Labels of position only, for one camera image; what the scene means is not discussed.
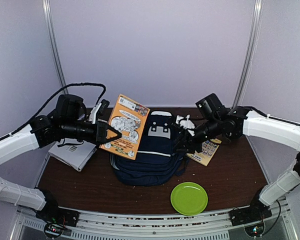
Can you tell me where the right aluminium frame post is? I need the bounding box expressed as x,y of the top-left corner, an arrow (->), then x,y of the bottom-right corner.
232,0 -> 263,108

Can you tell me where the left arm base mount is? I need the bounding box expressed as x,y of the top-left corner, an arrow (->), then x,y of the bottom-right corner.
34,208 -> 80,240

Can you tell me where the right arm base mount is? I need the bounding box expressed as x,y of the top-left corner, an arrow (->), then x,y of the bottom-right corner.
229,206 -> 272,238

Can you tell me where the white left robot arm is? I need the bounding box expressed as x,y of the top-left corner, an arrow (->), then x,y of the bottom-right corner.
0,94 -> 122,222

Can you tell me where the yellow portrait grid booklet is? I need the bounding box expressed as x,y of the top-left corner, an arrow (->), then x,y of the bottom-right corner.
186,138 -> 222,167

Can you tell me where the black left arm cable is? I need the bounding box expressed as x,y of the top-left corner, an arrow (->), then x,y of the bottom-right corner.
0,82 -> 107,146

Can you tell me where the front aluminium rail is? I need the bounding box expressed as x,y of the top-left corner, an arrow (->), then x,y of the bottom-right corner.
11,197 -> 300,240

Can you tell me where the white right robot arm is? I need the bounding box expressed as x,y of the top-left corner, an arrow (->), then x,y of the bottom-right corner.
174,93 -> 300,221

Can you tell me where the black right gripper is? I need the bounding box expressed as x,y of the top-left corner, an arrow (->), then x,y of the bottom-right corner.
172,116 -> 222,154

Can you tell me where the white paperback book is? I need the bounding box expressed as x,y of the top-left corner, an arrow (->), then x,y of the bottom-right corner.
48,142 -> 97,172

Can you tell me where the navy blue student backpack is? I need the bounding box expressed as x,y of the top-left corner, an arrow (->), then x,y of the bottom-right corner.
109,110 -> 189,187

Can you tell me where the orange cartoon booklet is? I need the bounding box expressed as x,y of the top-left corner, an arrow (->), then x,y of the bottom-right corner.
100,94 -> 150,161

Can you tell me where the green plastic plate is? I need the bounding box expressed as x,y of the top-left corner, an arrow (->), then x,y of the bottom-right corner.
170,182 -> 209,216

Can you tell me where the left aluminium frame post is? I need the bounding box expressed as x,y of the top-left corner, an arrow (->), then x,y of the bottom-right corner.
42,0 -> 66,87

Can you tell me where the aluminium frame post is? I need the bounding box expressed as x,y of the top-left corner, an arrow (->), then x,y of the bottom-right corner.
42,0 -> 66,87
232,0 -> 263,108

